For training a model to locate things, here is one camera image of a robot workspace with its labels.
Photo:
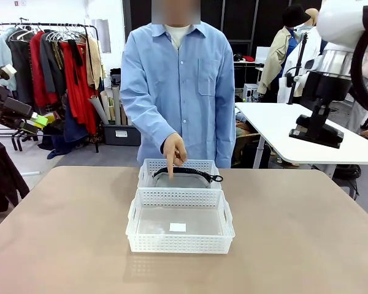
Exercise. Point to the black coat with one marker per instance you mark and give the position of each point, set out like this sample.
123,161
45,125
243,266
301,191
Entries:
20,70

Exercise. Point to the grey storage bin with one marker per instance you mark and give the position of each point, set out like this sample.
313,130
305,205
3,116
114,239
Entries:
110,137

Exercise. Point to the black scarf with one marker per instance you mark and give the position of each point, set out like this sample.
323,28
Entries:
76,55

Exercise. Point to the red jacket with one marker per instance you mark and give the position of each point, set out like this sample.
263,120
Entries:
38,73

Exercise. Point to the mint green jacket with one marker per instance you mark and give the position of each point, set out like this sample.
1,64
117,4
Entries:
4,61

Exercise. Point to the red cloth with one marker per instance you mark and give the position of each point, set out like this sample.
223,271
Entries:
250,58

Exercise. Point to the black box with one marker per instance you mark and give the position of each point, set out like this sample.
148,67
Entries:
251,156

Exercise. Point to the small white cabinet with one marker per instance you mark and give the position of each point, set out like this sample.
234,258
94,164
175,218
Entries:
251,92

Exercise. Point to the black jacket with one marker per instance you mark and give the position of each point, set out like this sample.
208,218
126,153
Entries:
3,171

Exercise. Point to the beige blouse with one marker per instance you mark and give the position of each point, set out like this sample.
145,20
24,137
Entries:
93,61

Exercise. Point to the person right hand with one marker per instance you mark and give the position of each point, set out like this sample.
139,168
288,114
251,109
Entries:
174,150

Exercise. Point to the grey paper roll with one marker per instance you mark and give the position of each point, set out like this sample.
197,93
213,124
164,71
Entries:
98,108

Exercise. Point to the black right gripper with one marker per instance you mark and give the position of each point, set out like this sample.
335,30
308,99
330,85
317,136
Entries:
328,87

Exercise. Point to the person right forearm blue sleeve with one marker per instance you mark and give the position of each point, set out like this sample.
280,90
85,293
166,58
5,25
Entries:
147,122

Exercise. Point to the brown patterned garment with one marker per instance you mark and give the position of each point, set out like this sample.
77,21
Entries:
57,55

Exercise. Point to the white table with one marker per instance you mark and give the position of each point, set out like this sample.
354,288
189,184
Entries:
273,122

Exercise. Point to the red dress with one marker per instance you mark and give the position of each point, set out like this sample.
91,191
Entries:
79,98

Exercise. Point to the person in blue shirt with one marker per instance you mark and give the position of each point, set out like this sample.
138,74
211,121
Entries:
190,92

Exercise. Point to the silver wall mirror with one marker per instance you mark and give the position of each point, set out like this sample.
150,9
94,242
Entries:
102,36

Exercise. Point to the mannequin in white shirt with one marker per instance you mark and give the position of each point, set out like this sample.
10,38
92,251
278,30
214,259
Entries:
302,49

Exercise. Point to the black metal clothes rack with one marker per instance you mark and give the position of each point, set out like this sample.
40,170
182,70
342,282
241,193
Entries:
49,24

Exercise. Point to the dark blue jeans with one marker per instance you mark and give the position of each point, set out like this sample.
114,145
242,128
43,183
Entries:
70,131

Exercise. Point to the beige cardboard tube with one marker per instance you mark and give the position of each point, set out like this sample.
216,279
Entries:
105,104

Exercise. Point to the person left forearm blue sleeve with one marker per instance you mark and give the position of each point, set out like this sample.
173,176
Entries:
227,137

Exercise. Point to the dark grey jacket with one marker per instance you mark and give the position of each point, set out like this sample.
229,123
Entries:
47,67

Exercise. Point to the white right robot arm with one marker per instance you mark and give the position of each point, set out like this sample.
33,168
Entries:
337,21

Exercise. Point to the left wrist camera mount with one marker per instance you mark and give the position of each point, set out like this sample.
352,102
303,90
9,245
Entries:
7,71

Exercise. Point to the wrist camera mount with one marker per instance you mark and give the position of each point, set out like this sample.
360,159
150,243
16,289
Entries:
7,71
309,65

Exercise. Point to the white rod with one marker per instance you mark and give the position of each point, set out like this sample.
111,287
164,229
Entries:
33,174

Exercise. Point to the white perforated plastic basket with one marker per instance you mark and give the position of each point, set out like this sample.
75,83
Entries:
178,243
202,163

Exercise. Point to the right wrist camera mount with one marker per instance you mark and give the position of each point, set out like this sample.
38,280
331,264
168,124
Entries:
309,65

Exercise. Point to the white box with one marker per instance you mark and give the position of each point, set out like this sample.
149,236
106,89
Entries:
265,55

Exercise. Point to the white paper label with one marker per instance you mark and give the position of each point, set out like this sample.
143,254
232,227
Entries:
178,227

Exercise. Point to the black stand pole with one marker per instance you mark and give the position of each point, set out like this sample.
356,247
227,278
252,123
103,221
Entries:
298,61

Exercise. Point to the black hat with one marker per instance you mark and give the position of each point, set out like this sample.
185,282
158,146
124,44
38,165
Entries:
294,15

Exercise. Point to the grey cardboard tube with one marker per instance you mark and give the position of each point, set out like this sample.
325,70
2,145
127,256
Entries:
116,104

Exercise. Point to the black duffel bag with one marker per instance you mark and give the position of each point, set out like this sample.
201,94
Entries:
346,174

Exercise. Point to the brown cardboard tube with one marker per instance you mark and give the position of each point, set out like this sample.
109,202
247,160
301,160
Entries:
123,114

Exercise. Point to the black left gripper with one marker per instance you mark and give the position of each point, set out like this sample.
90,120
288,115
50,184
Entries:
12,107

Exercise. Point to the mannequin in beige trench coat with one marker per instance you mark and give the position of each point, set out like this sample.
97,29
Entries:
274,61

